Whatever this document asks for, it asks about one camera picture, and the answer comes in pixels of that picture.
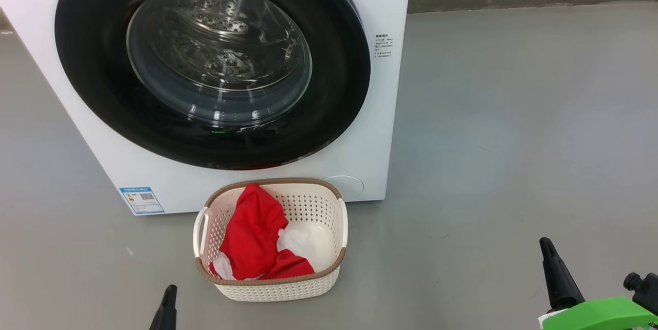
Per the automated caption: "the printed text notice label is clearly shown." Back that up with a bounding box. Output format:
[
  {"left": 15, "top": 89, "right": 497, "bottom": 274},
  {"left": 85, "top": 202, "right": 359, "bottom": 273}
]
[{"left": 375, "top": 33, "right": 394, "bottom": 59}]

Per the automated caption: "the cream perforated laundry basket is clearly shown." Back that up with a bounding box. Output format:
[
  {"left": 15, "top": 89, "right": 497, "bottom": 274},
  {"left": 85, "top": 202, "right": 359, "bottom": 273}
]
[{"left": 193, "top": 178, "right": 349, "bottom": 302}]

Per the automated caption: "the round drain filter cover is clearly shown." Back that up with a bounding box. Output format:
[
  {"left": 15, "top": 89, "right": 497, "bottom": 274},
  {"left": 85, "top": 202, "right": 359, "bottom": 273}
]
[{"left": 323, "top": 175, "right": 364, "bottom": 199}]

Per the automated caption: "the white washing machine body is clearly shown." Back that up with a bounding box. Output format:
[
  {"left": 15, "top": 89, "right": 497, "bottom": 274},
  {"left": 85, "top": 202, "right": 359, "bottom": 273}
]
[{"left": 0, "top": 0, "right": 413, "bottom": 216}]

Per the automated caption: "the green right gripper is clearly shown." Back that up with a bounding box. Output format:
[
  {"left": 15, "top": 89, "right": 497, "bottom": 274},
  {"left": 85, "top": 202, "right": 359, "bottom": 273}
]
[{"left": 539, "top": 237, "right": 658, "bottom": 330}]

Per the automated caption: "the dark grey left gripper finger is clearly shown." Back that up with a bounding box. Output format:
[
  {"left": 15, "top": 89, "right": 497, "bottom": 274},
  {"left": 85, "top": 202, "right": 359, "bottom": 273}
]
[{"left": 149, "top": 284, "right": 178, "bottom": 330}]

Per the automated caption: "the red and white garment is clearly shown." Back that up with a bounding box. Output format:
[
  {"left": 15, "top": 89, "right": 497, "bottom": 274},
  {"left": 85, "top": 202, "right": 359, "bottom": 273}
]
[{"left": 208, "top": 183, "right": 315, "bottom": 282}]

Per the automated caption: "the black round washer door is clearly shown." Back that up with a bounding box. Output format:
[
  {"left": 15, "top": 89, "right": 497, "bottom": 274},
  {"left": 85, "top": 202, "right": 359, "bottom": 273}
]
[{"left": 54, "top": 0, "right": 372, "bottom": 170}]

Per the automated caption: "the blue energy label sticker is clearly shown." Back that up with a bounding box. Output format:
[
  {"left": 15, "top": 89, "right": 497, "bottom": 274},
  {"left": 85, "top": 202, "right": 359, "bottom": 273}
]
[{"left": 119, "top": 187, "right": 165, "bottom": 215}]

